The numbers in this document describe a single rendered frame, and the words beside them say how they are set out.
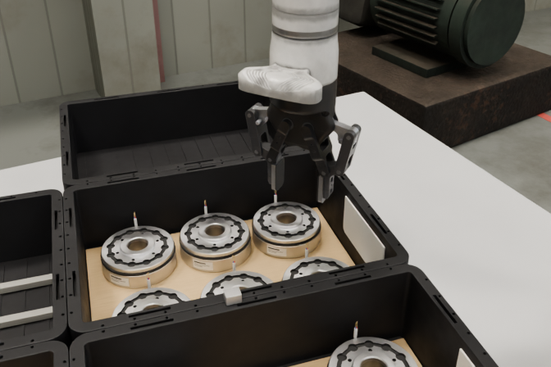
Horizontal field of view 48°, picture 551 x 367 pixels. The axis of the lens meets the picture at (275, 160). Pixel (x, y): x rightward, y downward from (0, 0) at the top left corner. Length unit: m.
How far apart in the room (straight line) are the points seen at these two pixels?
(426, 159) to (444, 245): 0.32
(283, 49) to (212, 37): 3.11
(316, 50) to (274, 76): 0.05
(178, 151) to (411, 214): 0.47
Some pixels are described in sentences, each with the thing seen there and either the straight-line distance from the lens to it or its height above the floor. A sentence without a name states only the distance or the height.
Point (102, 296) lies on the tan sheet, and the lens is 0.89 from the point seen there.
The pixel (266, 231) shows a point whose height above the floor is 0.86.
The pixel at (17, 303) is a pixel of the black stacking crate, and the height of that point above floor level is 0.83.
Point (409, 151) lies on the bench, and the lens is 1.48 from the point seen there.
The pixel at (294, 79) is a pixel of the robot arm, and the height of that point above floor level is 1.17.
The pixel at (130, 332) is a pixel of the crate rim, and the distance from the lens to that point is 0.69.
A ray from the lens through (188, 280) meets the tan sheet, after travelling 0.89.
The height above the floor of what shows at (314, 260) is 0.86.
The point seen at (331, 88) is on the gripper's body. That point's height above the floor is 1.14.
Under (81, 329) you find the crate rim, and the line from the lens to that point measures 0.70.
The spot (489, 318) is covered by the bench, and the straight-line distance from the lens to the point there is 1.07.
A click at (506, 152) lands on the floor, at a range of 3.06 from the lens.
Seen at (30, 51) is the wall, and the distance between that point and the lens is 3.52.
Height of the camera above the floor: 1.41
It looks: 30 degrees down
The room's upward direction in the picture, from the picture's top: straight up
